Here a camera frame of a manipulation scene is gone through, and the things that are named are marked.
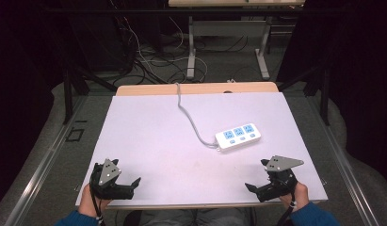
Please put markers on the person's left hand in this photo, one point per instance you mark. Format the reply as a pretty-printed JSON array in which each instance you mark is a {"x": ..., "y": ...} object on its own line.
[{"x": 87, "y": 204}]

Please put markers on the black horizontal bar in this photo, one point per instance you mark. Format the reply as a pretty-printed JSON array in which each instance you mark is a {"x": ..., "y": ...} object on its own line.
[{"x": 181, "y": 11}]

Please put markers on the black metal stand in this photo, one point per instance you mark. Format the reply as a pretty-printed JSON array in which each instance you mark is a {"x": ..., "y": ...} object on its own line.
[
  {"x": 68, "y": 94},
  {"x": 323, "y": 94}
]

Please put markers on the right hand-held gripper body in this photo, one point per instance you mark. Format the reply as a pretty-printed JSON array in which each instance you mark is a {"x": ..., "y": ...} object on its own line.
[{"x": 280, "y": 180}]

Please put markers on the aluminium floor rail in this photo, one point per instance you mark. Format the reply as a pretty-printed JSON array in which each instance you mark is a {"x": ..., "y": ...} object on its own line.
[
  {"x": 40, "y": 171},
  {"x": 341, "y": 163}
]

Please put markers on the white table mat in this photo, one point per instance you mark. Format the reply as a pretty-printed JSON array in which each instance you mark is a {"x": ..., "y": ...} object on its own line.
[{"x": 156, "y": 150}]

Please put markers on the white power strip blue sockets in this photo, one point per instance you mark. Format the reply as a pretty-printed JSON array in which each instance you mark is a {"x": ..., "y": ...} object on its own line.
[{"x": 238, "y": 137}]

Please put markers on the person's grey trouser legs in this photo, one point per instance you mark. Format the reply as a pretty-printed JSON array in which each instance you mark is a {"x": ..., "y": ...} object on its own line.
[{"x": 194, "y": 217}]

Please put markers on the desk with white metal legs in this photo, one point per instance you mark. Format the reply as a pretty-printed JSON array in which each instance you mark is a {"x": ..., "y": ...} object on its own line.
[{"x": 227, "y": 28}]

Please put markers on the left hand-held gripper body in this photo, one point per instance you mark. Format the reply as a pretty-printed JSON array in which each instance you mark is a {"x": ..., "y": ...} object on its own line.
[{"x": 114, "y": 190}]

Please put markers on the person's right hand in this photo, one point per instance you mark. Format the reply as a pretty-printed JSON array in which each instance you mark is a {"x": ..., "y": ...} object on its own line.
[{"x": 298, "y": 196}]

